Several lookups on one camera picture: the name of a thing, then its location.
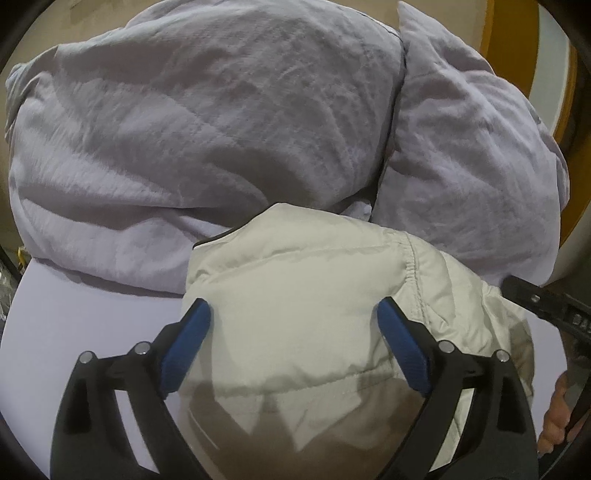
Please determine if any lavender pillow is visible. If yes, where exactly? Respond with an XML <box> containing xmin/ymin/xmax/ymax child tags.
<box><xmin>373</xmin><ymin>0</ymin><xmax>572</xmax><ymax>286</ymax></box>

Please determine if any cream puffer jacket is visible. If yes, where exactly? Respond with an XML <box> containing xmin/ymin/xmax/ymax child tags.
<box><xmin>178</xmin><ymin>203</ymin><xmax>537</xmax><ymax>480</ymax></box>

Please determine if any lavender jacket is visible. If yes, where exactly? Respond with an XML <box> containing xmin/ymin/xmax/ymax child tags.
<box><xmin>4</xmin><ymin>0</ymin><xmax>408</xmax><ymax>296</ymax></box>

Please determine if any bed with lavender sheet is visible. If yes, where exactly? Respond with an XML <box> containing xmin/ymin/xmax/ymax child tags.
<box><xmin>0</xmin><ymin>257</ymin><xmax>571</xmax><ymax>480</ymax></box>

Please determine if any wooden door frame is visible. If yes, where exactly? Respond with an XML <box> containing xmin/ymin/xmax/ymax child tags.
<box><xmin>479</xmin><ymin>0</ymin><xmax>591</xmax><ymax>160</ymax></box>

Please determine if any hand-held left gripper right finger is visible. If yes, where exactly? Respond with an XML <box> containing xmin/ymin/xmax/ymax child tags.
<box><xmin>376</xmin><ymin>295</ymin><xmax>541</xmax><ymax>480</ymax></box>

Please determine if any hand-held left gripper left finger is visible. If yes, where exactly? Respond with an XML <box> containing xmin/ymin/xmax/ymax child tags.
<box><xmin>48</xmin><ymin>298</ymin><xmax>213</xmax><ymax>480</ymax></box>

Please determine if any person's right hand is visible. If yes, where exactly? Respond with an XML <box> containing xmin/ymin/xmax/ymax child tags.
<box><xmin>539</xmin><ymin>370</ymin><xmax>578</xmax><ymax>457</ymax></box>

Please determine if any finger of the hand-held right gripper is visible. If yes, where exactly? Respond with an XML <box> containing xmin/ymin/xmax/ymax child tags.
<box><xmin>501</xmin><ymin>274</ymin><xmax>560</xmax><ymax>324</ymax></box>

